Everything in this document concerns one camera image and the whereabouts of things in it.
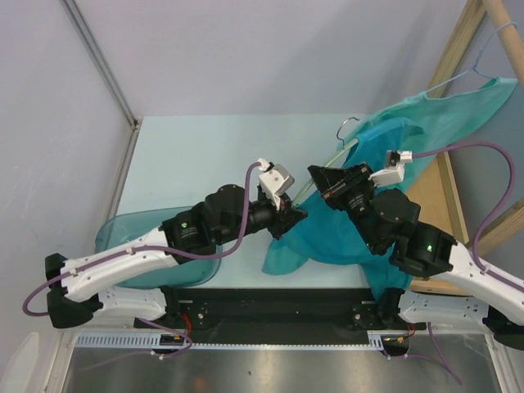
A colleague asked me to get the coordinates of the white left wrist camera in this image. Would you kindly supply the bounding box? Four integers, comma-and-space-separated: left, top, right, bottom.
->
257, 158, 295, 211

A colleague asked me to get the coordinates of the teal transparent plastic bin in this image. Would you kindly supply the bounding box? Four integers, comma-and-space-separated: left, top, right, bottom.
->
95, 206, 221, 289

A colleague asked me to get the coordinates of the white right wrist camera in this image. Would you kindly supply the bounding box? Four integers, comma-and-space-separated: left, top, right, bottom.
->
369, 150, 413, 188

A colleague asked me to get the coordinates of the aluminium frame post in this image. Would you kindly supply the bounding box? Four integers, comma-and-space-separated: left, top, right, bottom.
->
60, 0, 138, 130

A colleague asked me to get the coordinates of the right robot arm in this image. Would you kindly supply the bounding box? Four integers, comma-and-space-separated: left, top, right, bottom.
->
308, 161, 523, 350

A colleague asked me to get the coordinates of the white cable duct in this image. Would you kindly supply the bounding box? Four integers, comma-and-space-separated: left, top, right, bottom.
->
75, 332, 384, 351

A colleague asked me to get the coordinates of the wooden clothes rack frame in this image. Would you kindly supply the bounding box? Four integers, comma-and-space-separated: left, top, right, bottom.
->
403, 0, 524, 296

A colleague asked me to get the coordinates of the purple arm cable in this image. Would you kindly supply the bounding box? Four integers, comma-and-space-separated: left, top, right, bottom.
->
412, 142, 524, 296
22, 161, 263, 318

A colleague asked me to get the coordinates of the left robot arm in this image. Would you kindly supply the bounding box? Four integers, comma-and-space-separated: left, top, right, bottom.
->
45, 184, 308, 329

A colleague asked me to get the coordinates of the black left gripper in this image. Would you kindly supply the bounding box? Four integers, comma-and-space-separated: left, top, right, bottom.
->
215, 193, 307, 245

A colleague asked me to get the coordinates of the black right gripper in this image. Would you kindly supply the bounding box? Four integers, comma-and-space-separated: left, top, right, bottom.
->
307, 161, 382, 252

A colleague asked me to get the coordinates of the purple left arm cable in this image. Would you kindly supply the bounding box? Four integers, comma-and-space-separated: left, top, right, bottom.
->
22, 161, 263, 318

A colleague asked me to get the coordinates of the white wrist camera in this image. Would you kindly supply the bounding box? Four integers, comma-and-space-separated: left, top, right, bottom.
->
369, 150, 413, 188
257, 158, 295, 211

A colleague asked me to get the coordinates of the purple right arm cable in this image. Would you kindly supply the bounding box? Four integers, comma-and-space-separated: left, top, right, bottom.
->
412, 142, 524, 296

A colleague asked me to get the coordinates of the mint green t shirt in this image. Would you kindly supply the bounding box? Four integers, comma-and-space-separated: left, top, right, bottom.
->
342, 78, 518, 171

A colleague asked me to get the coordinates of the light blue wire hanger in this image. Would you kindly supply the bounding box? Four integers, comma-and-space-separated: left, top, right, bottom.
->
426, 21, 518, 94

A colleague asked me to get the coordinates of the blue mesh t shirt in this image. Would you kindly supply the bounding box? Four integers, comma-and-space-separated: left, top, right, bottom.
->
262, 117, 427, 299

